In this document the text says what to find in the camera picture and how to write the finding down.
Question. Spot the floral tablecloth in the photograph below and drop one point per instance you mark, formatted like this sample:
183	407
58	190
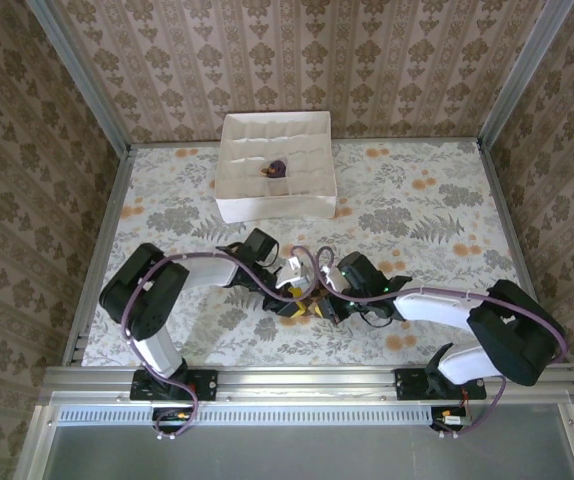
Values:
417	215

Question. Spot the aluminium frame post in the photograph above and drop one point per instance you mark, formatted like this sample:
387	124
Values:
83	75
522	75

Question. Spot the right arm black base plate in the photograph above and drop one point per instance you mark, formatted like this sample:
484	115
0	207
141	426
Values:
409	384

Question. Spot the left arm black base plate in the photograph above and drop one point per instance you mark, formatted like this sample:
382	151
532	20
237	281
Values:
207	385

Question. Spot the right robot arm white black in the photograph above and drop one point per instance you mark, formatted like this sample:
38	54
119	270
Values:
517	335

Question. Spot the aluminium mounting rail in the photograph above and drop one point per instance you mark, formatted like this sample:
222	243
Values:
307	382

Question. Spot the white fabric organizer box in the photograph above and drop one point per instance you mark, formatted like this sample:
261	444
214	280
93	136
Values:
247	150

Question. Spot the aluminium table side rail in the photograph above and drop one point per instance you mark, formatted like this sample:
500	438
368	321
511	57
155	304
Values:
99	250
518	250

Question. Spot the purple sock tan toe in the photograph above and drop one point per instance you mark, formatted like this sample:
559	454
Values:
279	167

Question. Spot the grey metal panel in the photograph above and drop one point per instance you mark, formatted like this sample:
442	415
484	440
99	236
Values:
292	455

